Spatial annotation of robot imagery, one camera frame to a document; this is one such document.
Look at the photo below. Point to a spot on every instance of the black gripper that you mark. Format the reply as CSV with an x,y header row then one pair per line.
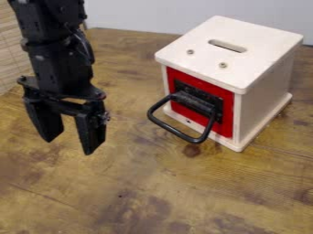
x,y
61,90

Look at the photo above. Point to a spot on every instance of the red drawer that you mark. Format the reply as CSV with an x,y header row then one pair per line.
x,y
182,81

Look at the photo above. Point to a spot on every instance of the white wooden box cabinet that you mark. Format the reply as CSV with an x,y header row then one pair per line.
x,y
247,59

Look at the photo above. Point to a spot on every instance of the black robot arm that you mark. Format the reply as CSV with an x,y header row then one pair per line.
x,y
49,20

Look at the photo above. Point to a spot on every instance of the black metal drawer handle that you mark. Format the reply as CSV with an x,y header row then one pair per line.
x,y
192,107

